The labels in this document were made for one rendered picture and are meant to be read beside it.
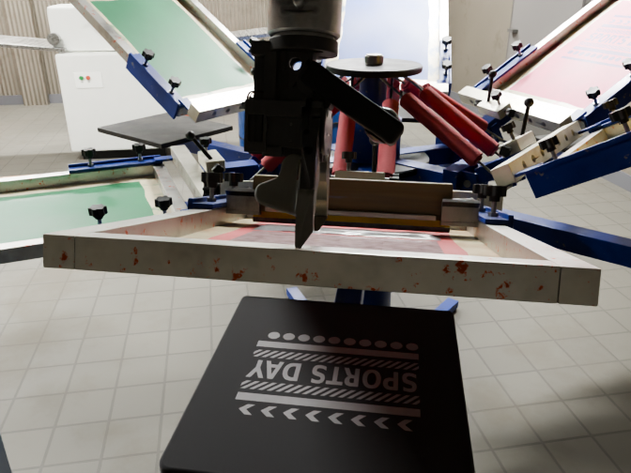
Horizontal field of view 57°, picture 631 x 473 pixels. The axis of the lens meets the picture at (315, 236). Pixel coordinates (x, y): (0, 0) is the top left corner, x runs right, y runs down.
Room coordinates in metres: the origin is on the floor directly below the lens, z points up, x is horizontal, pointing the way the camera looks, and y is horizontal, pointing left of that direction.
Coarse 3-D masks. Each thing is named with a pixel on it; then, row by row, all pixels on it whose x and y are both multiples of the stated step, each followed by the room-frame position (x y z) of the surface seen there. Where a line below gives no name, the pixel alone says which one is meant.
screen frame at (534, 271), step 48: (48, 240) 0.58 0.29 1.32; (96, 240) 0.57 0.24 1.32; (144, 240) 0.56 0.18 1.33; (192, 240) 0.57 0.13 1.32; (480, 240) 0.99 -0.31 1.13; (528, 240) 0.72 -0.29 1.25; (384, 288) 0.52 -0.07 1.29; (432, 288) 0.51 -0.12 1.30; (480, 288) 0.51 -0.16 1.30; (528, 288) 0.50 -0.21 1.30; (576, 288) 0.49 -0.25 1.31
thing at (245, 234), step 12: (240, 228) 1.03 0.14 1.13; (252, 228) 1.04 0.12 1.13; (348, 228) 1.12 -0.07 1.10; (228, 240) 0.84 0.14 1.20; (240, 240) 0.85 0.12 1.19; (252, 240) 0.85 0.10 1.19; (264, 240) 0.86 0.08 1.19; (276, 240) 0.87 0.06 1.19; (288, 240) 0.87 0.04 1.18; (312, 240) 0.89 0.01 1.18; (324, 240) 0.89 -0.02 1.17; (336, 240) 0.90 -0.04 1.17
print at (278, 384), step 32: (256, 352) 0.88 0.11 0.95; (288, 352) 0.88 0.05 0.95; (320, 352) 0.88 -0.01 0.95; (352, 352) 0.88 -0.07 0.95; (384, 352) 0.88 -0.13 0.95; (416, 352) 0.88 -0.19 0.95; (256, 384) 0.79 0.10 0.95; (288, 384) 0.79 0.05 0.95; (320, 384) 0.79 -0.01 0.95; (352, 384) 0.79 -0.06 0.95; (384, 384) 0.79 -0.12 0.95; (416, 384) 0.79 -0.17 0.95; (256, 416) 0.71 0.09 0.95; (288, 416) 0.71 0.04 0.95; (320, 416) 0.71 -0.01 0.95; (352, 416) 0.71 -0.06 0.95; (384, 416) 0.71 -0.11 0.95; (416, 416) 0.71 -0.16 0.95
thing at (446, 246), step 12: (360, 228) 1.13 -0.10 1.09; (348, 240) 0.91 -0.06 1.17; (360, 240) 0.91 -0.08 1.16; (372, 240) 0.92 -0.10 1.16; (384, 240) 0.93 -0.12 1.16; (396, 240) 0.94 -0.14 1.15; (408, 240) 0.95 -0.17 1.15; (420, 240) 0.95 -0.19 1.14; (432, 240) 0.96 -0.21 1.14; (444, 240) 0.97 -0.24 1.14; (432, 252) 0.80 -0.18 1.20; (444, 252) 0.81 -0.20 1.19; (456, 252) 0.81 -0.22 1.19
